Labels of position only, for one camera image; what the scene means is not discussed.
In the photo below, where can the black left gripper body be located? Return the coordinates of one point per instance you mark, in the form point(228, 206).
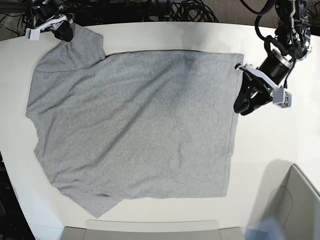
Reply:
point(261, 83)

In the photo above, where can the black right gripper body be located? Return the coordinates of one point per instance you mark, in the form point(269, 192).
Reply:
point(56, 19)

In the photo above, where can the grey T-shirt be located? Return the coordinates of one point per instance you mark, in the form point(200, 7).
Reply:
point(142, 124)

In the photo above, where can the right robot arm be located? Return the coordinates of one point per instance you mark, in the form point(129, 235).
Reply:
point(47, 16)

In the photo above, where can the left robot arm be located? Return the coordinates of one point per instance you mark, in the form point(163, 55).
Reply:
point(292, 40)

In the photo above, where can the grey plastic bin right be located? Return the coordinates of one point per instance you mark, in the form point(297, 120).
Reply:
point(296, 207)

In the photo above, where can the grey plastic bin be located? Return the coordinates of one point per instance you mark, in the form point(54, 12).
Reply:
point(123, 230)
point(296, 207)

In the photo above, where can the blue cloth blurred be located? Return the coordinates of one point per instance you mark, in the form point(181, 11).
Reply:
point(268, 229)

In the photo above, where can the grey plastic bin bottom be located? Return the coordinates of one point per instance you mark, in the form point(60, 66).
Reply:
point(123, 230)

